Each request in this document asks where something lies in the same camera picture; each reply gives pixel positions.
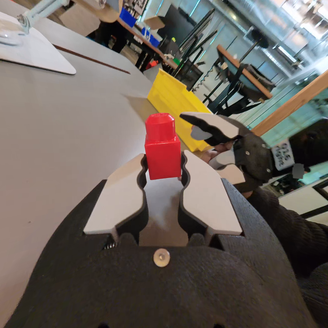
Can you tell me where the small blue bin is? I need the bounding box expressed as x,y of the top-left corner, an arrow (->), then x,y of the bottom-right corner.
119,7 -> 138,28
141,27 -> 161,48

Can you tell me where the red toy block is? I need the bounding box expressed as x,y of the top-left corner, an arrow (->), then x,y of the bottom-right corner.
145,113 -> 181,180

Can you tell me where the grey board panel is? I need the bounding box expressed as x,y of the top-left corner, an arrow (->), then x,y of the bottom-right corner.
59,4 -> 101,37

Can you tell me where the black disc lamp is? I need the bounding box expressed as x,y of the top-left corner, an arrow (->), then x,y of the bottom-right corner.
240,26 -> 270,63

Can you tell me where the black mesh chair back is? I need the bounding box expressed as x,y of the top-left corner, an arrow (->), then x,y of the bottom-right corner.
177,64 -> 204,91

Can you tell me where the wooden pillar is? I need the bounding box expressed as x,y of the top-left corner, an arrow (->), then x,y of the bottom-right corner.
251,73 -> 328,137

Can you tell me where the black monitor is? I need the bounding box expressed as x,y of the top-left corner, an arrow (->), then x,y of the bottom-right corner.
179,8 -> 216,53
187,30 -> 218,62

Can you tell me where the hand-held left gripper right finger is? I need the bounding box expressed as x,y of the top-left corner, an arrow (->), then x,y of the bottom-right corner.
177,150 -> 243,244

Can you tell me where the long wooden desk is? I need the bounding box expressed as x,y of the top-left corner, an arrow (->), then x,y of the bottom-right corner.
117,18 -> 180,70

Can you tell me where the person's right hand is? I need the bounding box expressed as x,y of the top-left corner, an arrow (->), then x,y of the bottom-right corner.
204,142 -> 235,162

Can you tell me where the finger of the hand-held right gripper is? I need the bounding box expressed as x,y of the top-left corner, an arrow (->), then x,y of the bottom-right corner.
179,112 -> 242,170
190,125 -> 246,185

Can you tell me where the tilted wooden desk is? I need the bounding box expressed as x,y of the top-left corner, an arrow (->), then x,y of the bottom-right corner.
216,44 -> 274,103

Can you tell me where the black panel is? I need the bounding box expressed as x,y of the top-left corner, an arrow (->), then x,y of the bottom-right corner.
154,4 -> 198,52

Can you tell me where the yellow storage bin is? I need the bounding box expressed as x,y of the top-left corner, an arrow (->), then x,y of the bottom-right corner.
147,68 -> 214,152

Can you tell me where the coiled cable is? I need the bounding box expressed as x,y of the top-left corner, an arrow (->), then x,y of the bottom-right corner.
192,67 -> 214,93

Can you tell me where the person's right forearm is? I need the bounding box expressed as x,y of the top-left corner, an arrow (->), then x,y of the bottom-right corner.
243,188 -> 328,278

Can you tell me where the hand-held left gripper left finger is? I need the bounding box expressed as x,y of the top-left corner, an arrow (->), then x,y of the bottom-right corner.
83,153 -> 149,243

